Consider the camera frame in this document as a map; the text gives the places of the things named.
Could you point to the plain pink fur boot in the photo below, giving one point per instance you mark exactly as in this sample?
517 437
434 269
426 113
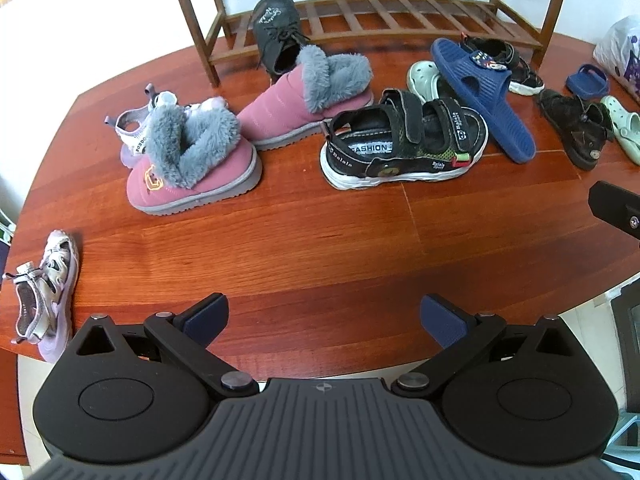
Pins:
280 105

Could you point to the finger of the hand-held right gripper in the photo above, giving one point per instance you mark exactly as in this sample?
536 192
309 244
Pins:
617 207

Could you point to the purple white sandal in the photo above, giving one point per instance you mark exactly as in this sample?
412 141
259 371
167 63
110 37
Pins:
55 270
132 132

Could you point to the blue slide slipper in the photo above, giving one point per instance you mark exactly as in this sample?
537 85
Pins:
480 90
587 82

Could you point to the black lace-up shoe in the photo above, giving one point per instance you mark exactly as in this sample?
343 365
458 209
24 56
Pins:
575 120
272 30

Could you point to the dark grey box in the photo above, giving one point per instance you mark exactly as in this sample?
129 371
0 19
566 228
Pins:
627 340

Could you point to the pink fur boot yellow emblem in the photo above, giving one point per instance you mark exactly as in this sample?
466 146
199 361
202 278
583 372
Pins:
165 185

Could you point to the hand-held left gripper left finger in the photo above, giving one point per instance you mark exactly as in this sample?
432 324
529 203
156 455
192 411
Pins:
207 317

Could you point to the pale green clog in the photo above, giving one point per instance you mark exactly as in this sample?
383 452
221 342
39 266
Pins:
627 125
422 77

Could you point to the white printed plastic bag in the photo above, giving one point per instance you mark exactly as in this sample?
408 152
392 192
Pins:
620 45

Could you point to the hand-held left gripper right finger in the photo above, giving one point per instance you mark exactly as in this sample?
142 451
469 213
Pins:
442 320

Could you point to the wooden shoe rack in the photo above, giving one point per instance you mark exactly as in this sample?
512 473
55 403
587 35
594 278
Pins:
190 10

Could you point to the black sport sandal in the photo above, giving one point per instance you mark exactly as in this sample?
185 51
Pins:
400 160
500 52

